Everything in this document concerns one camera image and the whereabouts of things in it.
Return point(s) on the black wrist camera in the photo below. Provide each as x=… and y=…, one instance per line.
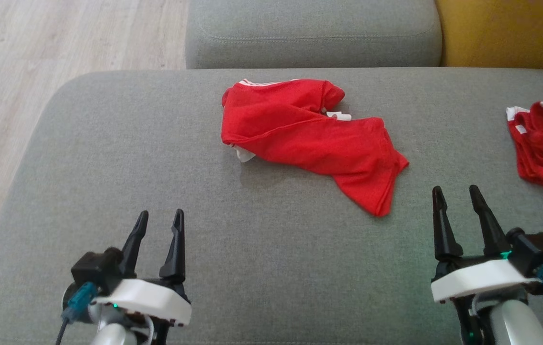
x=535, y=251
x=94, y=268

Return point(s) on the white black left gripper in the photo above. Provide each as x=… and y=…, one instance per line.
x=147, y=299

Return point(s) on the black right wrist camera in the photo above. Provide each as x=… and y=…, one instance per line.
x=535, y=251

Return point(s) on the grey sofa seat cushion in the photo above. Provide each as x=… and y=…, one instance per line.
x=252, y=239

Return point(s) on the red shirt white sleeves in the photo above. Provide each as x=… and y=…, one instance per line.
x=300, y=134

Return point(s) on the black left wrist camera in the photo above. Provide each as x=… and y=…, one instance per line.
x=94, y=268

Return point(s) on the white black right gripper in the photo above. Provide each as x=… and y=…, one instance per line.
x=482, y=280

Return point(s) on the yellow sofa cushion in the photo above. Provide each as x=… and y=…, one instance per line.
x=511, y=31

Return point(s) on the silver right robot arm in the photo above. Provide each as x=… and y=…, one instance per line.
x=511, y=321

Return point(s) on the grey sofa back cushion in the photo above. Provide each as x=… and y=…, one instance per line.
x=310, y=33

